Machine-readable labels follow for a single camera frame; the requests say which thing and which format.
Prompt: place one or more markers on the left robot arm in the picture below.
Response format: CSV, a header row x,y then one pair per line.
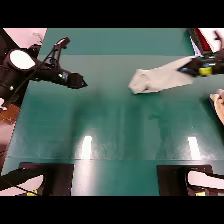
x,y
20,70

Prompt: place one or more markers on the red garment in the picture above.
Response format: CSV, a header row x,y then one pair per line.
x,y
201,40

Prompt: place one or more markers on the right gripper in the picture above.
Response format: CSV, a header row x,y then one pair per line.
x,y
192,66

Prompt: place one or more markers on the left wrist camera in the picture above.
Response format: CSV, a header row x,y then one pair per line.
x,y
62,42

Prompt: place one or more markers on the beige garment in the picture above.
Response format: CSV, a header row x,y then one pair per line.
x,y
219,105

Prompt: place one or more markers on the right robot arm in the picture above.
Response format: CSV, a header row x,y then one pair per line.
x,y
204,180

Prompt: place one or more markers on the white T-shirt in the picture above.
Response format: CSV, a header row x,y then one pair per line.
x,y
156,80

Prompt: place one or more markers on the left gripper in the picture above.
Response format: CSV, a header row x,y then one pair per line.
x,y
77,81

